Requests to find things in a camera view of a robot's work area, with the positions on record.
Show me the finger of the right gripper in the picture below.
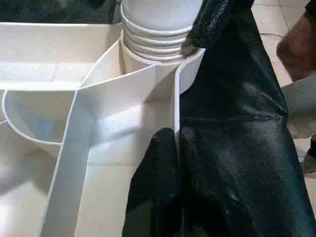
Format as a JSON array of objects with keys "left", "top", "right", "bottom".
[{"left": 181, "top": 0, "right": 247, "bottom": 59}]

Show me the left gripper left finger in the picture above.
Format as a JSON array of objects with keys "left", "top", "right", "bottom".
[{"left": 122, "top": 127, "right": 183, "bottom": 237}]

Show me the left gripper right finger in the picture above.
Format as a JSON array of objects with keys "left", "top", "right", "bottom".
[{"left": 179, "top": 129, "right": 237, "bottom": 237}]

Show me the white plastic table leg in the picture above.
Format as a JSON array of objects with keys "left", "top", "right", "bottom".
[{"left": 120, "top": 0, "right": 205, "bottom": 61}]

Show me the white plastic table top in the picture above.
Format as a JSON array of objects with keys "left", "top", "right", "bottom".
[{"left": 0, "top": 22, "right": 207, "bottom": 237}]

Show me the black table mat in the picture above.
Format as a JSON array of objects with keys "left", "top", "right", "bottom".
[{"left": 0, "top": 0, "right": 316, "bottom": 237}]

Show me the brown cloth pile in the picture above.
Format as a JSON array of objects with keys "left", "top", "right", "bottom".
[{"left": 276, "top": 0, "right": 316, "bottom": 82}]

